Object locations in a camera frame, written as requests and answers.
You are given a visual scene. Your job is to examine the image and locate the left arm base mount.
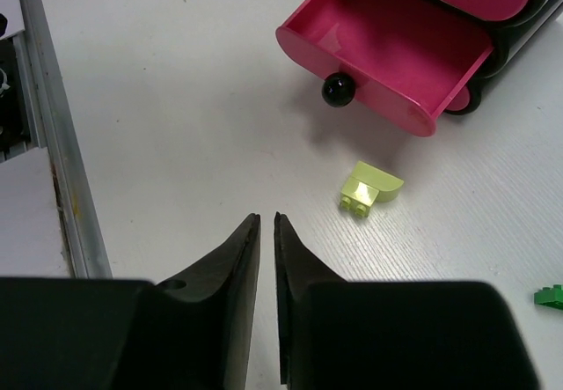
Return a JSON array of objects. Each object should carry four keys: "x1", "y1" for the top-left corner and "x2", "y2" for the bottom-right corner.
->
[{"x1": 1, "y1": 14, "x2": 30, "y2": 156}]

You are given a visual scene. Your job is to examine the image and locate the aluminium front rail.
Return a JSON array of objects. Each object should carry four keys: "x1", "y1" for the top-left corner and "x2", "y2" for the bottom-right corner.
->
[{"x1": 12, "y1": 0, "x2": 113, "y2": 278}]

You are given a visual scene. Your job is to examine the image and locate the green small lego piece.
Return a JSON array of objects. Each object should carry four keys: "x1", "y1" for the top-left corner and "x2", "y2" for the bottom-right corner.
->
[{"x1": 533, "y1": 284, "x2": 563, "y2": 311}]

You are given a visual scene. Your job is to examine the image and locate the yellow-green lego brick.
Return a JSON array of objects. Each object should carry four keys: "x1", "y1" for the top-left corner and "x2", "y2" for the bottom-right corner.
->
[{"x1": 339, "y1": 161, "x2": 404, "y2": 218}]

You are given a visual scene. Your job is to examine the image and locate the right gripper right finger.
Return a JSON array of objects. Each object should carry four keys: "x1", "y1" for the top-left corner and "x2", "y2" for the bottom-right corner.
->
[{"x1": 274, "y1": 214, "x2": 540, "y2": 389}]

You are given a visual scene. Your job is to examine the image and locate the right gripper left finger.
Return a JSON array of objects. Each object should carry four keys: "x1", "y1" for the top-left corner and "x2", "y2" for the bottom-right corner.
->
[{"x1": 1, "y1": 214, "x2": 260, "y2": 389}]

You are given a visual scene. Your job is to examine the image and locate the black drawer cabinet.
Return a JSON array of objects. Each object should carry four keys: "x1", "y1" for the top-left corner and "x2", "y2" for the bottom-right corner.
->
[{"x1": 325, "y1": 0, "x2": 563, "y2": 116}]

